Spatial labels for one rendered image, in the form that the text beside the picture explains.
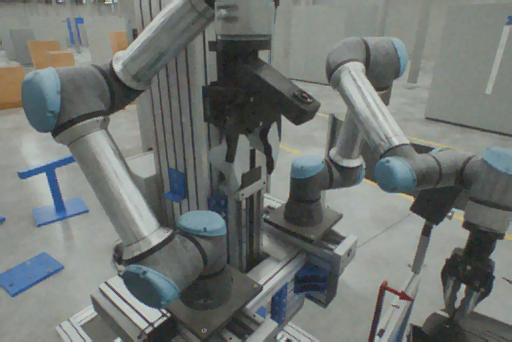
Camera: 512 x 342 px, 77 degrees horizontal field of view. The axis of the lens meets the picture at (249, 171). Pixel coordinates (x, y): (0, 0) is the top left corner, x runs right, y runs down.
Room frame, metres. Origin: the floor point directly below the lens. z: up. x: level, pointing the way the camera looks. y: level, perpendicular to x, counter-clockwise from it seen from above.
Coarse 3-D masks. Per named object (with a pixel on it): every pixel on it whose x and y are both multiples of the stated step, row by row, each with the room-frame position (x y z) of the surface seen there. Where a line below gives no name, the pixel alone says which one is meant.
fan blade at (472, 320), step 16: (432, 320) 0.49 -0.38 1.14; (448, 320) 0.49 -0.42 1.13; (464, 320) 0.49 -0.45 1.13; (480, 320) 0.49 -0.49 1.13; (496, 320) 0.50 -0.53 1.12; (432, 336) 0.44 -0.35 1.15; (448, 336) 0.44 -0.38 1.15; (464, 336) 0.44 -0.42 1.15; (480, 336) 0.44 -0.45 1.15; (496, 336) 0.44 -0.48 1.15
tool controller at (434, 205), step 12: (420, 192) 1.02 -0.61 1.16; (432, 192) 0.99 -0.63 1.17; (444, 192) 0.97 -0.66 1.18; (456, 192) 0.95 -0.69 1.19; (420, 204) 1.01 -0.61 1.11; (432, 204) 0.99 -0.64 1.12; (444, 204) 0.97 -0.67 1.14; (420, 216) 1.01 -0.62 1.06; (432, 216) 0.98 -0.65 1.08; (444, 216) 0.96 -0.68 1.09
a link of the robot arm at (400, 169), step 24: (336, 48) 0.92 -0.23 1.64; (360, 48) 0.91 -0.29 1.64; (336, 72) 0.86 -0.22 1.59; (360, 72) 0.84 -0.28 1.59; (360, 96) 0.77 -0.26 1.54; (360, 120) 0.74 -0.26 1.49; (384, 120) 0.70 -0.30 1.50; (384, 144) 0.65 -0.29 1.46; (408, 144) 0.65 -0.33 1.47; (384, 168) 0.61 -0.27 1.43; (408, 168) 0.59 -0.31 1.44; (432, 168) 0.60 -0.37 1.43
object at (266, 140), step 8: (256, 128) 0.49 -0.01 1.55; (264, 128) 0.47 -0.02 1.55; (272, 128) 0.47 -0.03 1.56; (248, 136) 0.51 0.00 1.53; (256, 136) 0.50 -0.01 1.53; (264, 136) 0.46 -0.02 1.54; (272, 136) 0.47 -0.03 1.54; (256, 144) 0.50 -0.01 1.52; (264, 144) 0.48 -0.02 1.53; (272, 144) 0.47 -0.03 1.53; (264, 152) 0.48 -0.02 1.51; (272, 152) 0.47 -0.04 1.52; (272, 160) 0.48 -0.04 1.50; (272, 168) 0.48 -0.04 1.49
